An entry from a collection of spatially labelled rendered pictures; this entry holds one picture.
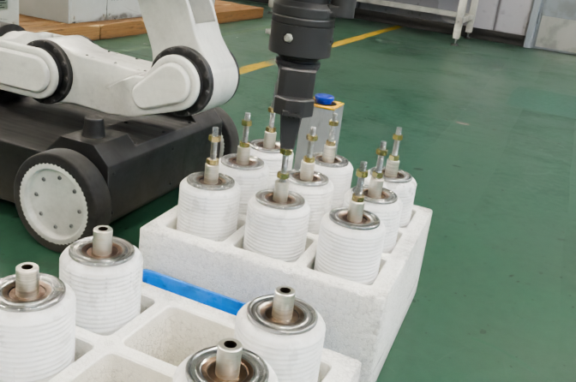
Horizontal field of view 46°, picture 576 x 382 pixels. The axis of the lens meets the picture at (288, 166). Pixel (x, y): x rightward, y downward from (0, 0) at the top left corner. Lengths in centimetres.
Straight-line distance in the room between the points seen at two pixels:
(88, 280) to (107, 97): 77
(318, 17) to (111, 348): 49
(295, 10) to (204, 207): 33
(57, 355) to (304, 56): 48
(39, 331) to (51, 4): 305
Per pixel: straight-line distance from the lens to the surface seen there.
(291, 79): 93
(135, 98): 141
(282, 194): 101
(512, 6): 602
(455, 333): 127
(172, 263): 106
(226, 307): 101
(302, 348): 70
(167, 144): 148
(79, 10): 367
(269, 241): 100
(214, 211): 104
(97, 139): 137
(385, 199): 109
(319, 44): 93
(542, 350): 130
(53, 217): 138
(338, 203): 122
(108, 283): 80
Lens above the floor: 63
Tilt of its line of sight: 19 degrees down
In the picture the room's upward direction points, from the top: 7 degrees clockwise
